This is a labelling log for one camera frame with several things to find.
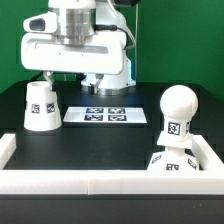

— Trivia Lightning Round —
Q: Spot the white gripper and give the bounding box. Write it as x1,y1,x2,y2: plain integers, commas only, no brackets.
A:
21,31,125,94

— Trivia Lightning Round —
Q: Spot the white lamp shade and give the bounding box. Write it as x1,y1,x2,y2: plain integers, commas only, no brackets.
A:
24,81,62,131

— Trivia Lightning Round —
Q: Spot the white lamp bulb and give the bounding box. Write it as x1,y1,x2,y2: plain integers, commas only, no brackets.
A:
160,85,198,139

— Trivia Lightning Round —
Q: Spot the white lamp base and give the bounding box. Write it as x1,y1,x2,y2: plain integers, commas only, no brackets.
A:
147,131,199,172

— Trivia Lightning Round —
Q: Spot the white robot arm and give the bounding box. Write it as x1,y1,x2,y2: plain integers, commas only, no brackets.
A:
21,0,136,95

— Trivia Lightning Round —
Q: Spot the white marker tag sheet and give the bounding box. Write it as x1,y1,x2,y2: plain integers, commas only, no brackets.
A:
63,107,147,124

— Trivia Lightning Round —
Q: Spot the white U-shaped fence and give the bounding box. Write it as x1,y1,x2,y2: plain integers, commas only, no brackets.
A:
0,134,224,195

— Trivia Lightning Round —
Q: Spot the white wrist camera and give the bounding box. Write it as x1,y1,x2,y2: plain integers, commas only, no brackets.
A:
23,12,57,34

